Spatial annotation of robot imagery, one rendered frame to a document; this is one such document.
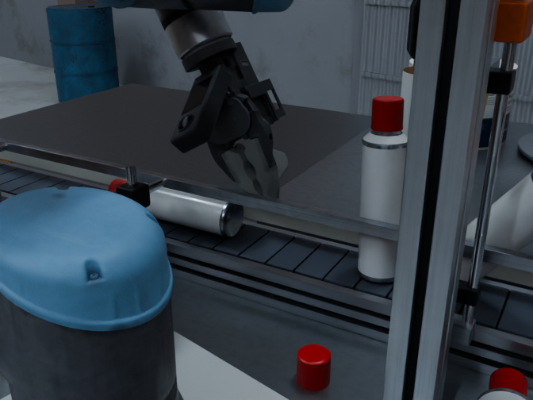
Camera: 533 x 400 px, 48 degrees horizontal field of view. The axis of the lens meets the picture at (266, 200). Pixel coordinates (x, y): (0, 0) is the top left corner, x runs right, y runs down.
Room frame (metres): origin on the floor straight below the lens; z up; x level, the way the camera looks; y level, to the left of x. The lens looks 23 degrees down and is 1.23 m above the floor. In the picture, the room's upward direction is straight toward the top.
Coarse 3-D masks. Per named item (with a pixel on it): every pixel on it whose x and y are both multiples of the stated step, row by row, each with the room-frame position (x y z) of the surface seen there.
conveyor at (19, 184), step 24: (0, 168) 0.97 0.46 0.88; (192, 240) 0.70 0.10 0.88; (216, 240) 0.70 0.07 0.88; (240, 240) 0.70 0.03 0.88; (264, 240) 0.70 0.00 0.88; (288, 240) 0.70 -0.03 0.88; (312, 240) 0.70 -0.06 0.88; (264, 264) 0.64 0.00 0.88; (288, 264) 0.63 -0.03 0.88; (312, 264) 0.63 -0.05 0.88; (336, 264) 0.64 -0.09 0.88; (360, 288) 0.58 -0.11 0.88; (384, 288) 0.58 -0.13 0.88; (504, 288) 0.58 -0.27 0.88; (456, 312) 0.53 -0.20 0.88; (480, 312) 0.53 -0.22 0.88; (504, 312) 0.53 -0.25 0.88; (528, 312) 0.53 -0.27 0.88; (528, 336) 0.49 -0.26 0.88
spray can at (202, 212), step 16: (160, 192) 0.75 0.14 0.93; (176, 192) 0.74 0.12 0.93; (160, 208) 0.74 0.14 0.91; (176, 208) 0.73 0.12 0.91; (192, 208) 0.71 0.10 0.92; (208, 208) 0.71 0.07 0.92; (224, 208) 0.70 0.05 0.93; (240, 208) 0.73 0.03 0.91; (192, 224) 0.71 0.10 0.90; (208, 224) 0.70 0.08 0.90; (224, 224) 0.70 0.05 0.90; (240, 224) 0.72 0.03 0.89
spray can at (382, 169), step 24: (384, 96) 0.63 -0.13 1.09; (384, 120) 0.61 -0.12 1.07; (384, 144) 0.60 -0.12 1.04; (384, 168) 0.59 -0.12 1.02; (360, 192) 0.62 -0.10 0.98; (384, 192) 0.59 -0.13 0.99; (360, 216) 0.61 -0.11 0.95; (384, 216) 0.59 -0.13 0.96; (360, 240) 0.61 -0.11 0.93; (384, 240) 0.59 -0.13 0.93; (360, 264) 0.60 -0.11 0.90; (384, 264) 0.59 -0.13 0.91
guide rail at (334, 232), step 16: (16, 160) 0.96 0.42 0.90; (32, 160) 0.94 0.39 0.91; (48, 160) 0.92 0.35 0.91; (80, 176) 0.89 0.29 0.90; (96, 176) 0.87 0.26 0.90; (112, 176) 0.85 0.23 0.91; (272, 224) 0.71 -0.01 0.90; (288, 224) 0.70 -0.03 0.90; (304, 224) 0.69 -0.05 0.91; (320, 224) 0.68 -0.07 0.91; (352, 240) 0.66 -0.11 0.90; (496, 272) 0.58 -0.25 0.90; (512, 272) 0.57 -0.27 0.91; (528, 272) 0.56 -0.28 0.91
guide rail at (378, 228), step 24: (24, 144) 0.85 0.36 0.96; (96, 168) 0.77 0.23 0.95; (120, 168) 0.75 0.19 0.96; (192, 192) 0.69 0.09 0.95; (216, 192) 0.67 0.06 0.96; (240, 192) 0.66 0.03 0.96; (312, 216) 0.61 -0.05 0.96; (336, 216) 0.59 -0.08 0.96; (504, 264) 0.51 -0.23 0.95; (528, 264) 0.50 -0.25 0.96
